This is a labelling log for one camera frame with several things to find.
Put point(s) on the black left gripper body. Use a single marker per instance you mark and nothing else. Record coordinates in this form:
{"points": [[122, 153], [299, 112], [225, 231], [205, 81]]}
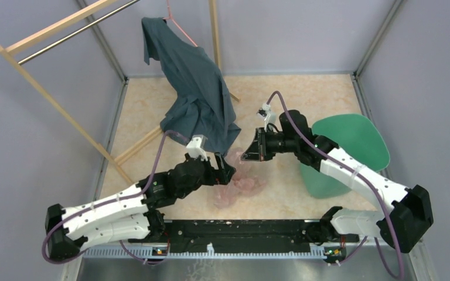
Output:
{"points": [[211, 176]]}

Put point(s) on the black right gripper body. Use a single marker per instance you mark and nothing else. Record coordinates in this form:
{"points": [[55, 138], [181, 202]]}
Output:
{"points": [[275, 143]]}

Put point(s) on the pink plastic trash bag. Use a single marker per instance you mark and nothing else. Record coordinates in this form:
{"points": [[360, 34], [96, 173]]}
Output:
{"points": [[245, 181]]}

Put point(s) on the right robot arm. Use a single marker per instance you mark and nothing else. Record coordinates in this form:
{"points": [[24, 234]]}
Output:
{"points": [[403, 214]]}

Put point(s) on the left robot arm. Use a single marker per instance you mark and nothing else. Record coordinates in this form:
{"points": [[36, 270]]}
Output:
{"points": [[130, 214]]}

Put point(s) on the green plastic trash bin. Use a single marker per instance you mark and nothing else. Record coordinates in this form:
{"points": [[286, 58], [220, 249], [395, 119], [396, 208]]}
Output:
{"points": [[358, 136]]}

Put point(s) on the dark teal shirt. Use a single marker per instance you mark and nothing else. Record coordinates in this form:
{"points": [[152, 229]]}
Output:
{"points": [[203, 105]]}

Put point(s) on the pink clothes hanger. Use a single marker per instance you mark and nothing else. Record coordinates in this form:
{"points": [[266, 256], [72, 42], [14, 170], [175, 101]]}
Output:
{"points": [[172, 19]]}

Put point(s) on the wooden clothes rack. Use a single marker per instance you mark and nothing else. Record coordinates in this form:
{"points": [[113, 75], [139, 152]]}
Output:
{"points": [[38, 147]]}

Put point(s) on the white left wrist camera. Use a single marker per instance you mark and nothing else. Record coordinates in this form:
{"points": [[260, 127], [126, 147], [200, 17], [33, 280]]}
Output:
{"points": [[195, 147]]}

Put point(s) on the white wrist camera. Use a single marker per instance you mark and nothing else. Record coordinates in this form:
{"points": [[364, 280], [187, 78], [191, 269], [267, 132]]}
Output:
{"points": [[267, 115], [195, 147]]}

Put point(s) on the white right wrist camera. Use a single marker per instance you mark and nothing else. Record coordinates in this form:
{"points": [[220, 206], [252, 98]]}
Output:
{"points": [[267, 115]]}

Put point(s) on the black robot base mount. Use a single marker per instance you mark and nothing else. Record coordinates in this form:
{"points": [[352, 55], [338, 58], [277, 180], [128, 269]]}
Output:
{"points": [[245, 236]]}

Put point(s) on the grey slotted cable duct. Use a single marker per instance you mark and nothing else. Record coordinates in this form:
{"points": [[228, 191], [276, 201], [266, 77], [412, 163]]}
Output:
{"points": [[155, 252]]}

